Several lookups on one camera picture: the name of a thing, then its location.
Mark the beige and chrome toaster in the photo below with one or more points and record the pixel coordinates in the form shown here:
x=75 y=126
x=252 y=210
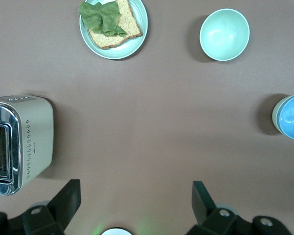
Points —
x=36 y=127

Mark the green lettuce leaf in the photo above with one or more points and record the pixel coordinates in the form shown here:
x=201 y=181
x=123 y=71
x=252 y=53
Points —
x=98 y=17

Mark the brown table cover cloth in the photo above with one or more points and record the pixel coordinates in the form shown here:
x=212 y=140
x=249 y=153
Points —
x=149 y=122

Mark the brown bread slice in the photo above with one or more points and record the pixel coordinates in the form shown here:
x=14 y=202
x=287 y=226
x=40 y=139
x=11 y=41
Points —
x=127 y=29

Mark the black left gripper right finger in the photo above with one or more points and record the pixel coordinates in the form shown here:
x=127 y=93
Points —
x=223 y=222

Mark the blue bowl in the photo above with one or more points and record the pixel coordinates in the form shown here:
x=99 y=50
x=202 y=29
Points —
x=292 y=115

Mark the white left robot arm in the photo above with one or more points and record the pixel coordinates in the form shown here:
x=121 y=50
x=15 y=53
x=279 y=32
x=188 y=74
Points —
x=116 y=232

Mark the pale green bowl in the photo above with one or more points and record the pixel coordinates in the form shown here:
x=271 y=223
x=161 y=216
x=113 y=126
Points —
x=224 y=34
x=275 y=115

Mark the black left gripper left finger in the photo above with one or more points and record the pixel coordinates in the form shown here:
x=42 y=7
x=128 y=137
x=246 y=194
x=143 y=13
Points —
x=51 y=215

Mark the pale green plate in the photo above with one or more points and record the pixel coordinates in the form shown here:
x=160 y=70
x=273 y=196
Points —
x=137 y=29

